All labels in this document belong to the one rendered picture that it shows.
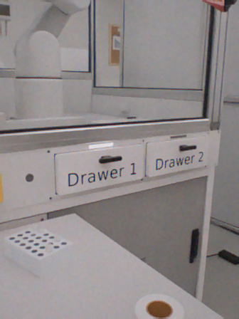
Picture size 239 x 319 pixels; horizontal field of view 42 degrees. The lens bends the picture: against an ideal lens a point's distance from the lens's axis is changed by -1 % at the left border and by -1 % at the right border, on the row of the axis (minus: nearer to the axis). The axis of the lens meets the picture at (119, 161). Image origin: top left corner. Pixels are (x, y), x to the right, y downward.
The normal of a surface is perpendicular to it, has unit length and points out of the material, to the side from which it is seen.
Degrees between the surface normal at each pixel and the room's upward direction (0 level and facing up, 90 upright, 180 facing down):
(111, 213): 90
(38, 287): 0
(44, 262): 90
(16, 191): 90
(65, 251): 90
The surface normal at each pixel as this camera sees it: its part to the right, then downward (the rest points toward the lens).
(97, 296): 0.02, -0.97
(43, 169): 0.58, 0.20
